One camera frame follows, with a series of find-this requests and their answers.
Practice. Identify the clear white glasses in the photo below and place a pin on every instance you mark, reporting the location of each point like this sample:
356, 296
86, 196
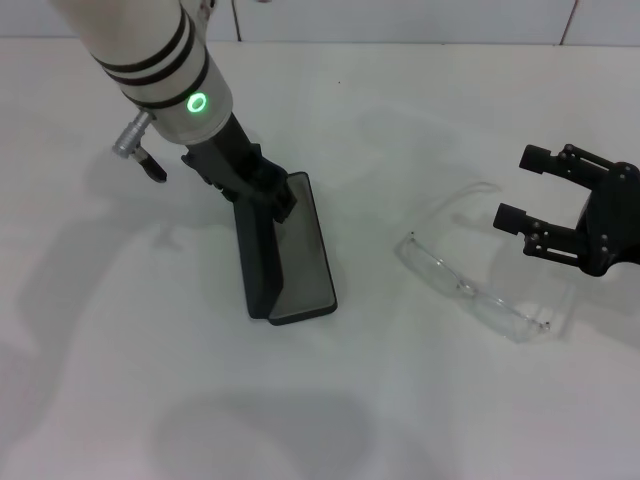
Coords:
440, 267

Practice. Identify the black glasses case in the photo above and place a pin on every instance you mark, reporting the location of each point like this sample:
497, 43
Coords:
300, 260

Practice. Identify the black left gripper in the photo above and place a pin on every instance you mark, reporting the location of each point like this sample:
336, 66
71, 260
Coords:
232, 155

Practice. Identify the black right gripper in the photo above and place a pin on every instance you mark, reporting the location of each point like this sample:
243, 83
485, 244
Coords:
615, 225

